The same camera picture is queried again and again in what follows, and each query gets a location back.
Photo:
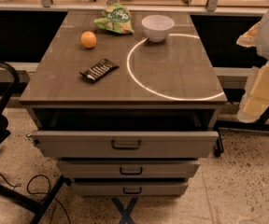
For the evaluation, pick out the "bottom drawer with handle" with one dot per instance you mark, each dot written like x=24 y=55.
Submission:
x=129 y=188

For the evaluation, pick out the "black rxbar chocolate bar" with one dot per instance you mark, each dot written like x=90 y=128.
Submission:
x=98 y=71

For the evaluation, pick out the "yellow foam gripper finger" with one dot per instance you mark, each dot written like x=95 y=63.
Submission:
x=255 y=101

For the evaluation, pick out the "top drawer with handle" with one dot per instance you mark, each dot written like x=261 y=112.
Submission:
x=124 y=145

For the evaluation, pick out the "middle drawer with handle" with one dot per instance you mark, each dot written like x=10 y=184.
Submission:
x=128 y=169

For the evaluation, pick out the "green chip bag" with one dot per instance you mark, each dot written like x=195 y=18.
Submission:
x=116 y=18

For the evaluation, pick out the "black stand frame right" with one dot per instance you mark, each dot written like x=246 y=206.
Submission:
x=258 y=125

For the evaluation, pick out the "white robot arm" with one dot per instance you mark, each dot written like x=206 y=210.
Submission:
x=257 y=36

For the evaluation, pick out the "drawer with handle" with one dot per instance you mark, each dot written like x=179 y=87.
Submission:
x=124 y=145
x=128 y=169
x=129 y=188

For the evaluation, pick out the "white bowl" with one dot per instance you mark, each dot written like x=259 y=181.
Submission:
x=157 y=27

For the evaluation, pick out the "orange fruit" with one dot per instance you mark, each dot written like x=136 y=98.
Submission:
x=88 y=40

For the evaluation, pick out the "grey drawer cabinet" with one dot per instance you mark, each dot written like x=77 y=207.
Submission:
x=159 y=87

